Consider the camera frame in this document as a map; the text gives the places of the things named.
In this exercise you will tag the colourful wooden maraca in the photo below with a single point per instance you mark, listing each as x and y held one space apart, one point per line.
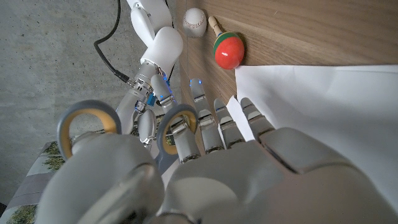
228 53

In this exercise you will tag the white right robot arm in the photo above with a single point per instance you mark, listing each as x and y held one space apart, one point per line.
164 46

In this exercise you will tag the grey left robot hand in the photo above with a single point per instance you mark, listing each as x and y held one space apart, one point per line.
248 180

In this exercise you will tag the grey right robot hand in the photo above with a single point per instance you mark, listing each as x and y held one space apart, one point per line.
127 109

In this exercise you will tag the white baseball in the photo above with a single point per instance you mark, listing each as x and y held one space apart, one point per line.
194 22

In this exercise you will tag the printed window backdrop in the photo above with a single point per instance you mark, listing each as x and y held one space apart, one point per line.
18 199

